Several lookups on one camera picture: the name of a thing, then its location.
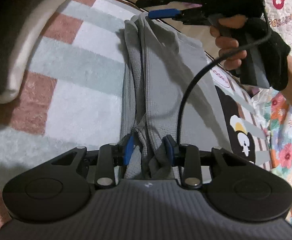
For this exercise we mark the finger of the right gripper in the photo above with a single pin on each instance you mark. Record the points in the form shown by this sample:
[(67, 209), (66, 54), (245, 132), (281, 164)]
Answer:
[(163, 14)]

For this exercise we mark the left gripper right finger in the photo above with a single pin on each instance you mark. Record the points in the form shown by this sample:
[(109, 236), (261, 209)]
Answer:
[(187, 158)]

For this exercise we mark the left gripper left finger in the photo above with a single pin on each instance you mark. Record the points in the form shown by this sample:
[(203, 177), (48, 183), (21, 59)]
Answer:
[(111, 156)]

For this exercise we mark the grey knit sweater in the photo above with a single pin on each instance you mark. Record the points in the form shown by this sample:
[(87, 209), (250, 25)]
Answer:
[(160, 64)]

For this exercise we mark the person right hand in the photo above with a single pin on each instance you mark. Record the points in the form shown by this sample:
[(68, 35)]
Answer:
[(227, 44)]

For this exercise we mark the checkered happy dog rug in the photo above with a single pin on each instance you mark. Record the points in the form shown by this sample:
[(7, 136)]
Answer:
[(71, 93)]

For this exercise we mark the cream folded ribbed garment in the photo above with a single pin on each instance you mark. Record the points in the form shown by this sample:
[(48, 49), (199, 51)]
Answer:
[(24, 44)]

